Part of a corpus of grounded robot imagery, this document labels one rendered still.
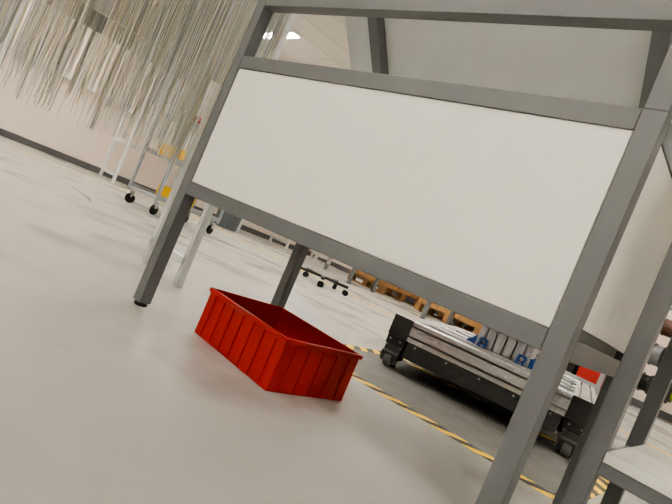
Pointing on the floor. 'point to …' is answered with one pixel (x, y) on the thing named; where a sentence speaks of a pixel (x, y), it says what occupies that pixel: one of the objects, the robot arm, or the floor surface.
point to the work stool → (323, 277)
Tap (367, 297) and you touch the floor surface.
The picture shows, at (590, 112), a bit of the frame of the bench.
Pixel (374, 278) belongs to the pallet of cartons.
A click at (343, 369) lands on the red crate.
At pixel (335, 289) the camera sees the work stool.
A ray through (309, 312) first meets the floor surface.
